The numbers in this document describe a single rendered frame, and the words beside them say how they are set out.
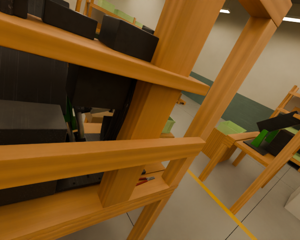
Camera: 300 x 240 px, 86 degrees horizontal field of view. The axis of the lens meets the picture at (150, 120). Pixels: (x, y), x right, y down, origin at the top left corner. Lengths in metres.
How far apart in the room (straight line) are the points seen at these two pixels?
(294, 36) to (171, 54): 7.46
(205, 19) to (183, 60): 0.12
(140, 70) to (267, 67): 7.39
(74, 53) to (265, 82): 7.42
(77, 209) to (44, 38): 0.68
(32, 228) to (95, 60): 0.64
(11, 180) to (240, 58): 0.89
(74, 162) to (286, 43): 7.72
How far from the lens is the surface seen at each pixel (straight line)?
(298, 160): 6.86
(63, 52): 0.36
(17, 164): 0.47
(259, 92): 7.59
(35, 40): 0.35
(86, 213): 0.84
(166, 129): 1.86
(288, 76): 7.51
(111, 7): 6.20
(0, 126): 0.62
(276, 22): 0.93
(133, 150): 0.56
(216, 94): 0.87
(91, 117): 1.40
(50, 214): 0.84
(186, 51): 0.55
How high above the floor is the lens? 1.59
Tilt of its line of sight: 23 degrees down
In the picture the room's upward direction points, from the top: 23 degrees clockwise
